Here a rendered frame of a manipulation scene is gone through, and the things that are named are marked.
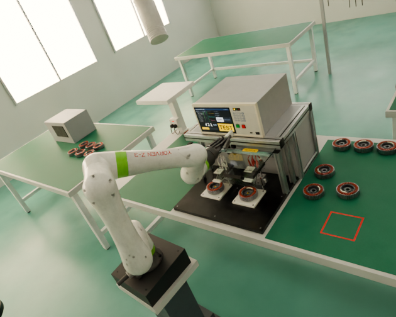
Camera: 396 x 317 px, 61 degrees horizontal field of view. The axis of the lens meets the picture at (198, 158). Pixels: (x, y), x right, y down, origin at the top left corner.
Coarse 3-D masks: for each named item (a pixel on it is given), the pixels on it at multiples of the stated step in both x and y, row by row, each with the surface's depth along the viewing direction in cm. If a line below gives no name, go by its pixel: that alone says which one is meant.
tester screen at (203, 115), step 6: (198, 114) 202; (204, 114) 199; (210, 114) 196; (216, 114) 193; (222, 114) 191; (228, 114) 188; (204, 120) 202; (210, 120) 199; (216, 120) 196; (204, 126) 205; (210, 126) 202; (216, 126) 199; (234, 132) 193
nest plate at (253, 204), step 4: (260, 192) 197; (264, 192) 196; (236, 196) 201; (260, 196) 194; (236, 200) 198; (240, 200) 197; (256, 200) 193; (240, 204) 195; (244, 204) 193; (248, 204) 192; (252, 204) 191; (256, 204) 191
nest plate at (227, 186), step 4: (224, 184) 215; (228, 184) 214; (224, 188) 212; (228, 188) 211; (204, 192) 215; (220, 192) 209; (224, 192) 208; (204, 196) 212; (208, 196) 210; (212, 196) 209; (216, 196) 207; (220, 196) 206
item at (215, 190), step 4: (208, 184) 214; (212, 184) 215; (216, 184) 215; (220, 184) 211; (208, 188) 211; (212, 188) 213; (216, 188) 208; (220, 188) 208; (208, 192) 212; (212, 192) 208; (216, 192) 208
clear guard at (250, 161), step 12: (228, 156) 187; (240, 156) 183; (252, 156) 180; (264, 156) 176; (228, 168) 178; (240, 168) 174; (252, 168) 170; (216, 180) 181; (228, 180) 176; (240, 180) 172; (252, 180) 168
